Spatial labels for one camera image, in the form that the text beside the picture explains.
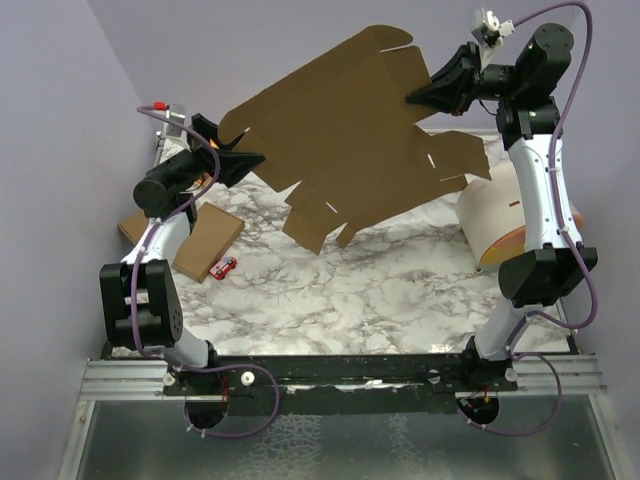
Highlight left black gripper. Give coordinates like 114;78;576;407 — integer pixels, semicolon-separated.
155;113;265;189

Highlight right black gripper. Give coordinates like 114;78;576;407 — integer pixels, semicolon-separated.
406;40;525;118

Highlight brown cardboard box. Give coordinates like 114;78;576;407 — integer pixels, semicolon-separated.
218;25;490;253
117;210;148;254
173;202;245;283

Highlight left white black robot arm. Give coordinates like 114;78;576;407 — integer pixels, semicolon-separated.
99;103;265;395

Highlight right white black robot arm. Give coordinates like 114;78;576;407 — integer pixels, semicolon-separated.
406;13;598;391

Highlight folded flat brown cardboard box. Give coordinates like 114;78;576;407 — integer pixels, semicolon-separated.
173;202;245;283

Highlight small red toy car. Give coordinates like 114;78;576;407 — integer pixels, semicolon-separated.
209;256;237;280

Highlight cream toy bread bin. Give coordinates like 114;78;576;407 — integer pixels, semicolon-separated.
456;177;585;274

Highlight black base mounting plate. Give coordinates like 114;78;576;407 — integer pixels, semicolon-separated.
99;344;521;434

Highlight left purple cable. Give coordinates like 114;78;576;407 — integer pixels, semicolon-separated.
127;104;282;441

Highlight purple cable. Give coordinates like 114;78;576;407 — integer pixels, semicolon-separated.
127;104;282;441
464;2;601;435

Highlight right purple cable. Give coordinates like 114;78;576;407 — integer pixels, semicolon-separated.
464;2;601;435

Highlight aluminium rail frame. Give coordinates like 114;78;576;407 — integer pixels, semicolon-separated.
54;130;609;480

